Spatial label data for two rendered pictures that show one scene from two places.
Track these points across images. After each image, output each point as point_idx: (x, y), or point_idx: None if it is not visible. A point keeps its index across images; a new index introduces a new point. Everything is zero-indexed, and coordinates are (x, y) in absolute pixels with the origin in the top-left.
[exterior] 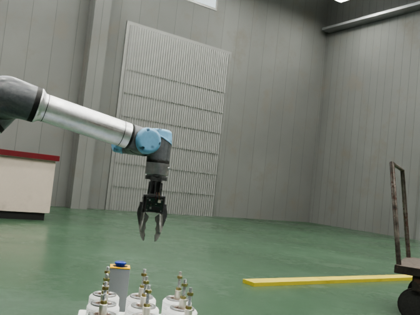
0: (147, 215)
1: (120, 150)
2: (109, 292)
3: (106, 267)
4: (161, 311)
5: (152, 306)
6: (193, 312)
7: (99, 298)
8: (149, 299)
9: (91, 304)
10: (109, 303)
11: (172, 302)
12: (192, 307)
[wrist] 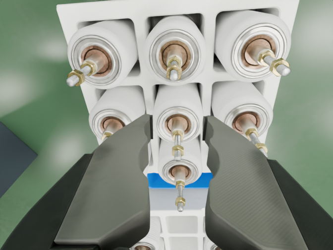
0: (138, 233)
1: None
2: (101, 48)
3: (68, 83)
4: (218, 47)
5: (193, 128)
6: (260, 135)
7: (94, 87)
8: (191, 75)
9: (96, 135)
10: (122, 124)
11: (239, 79)
12: (266, 118)
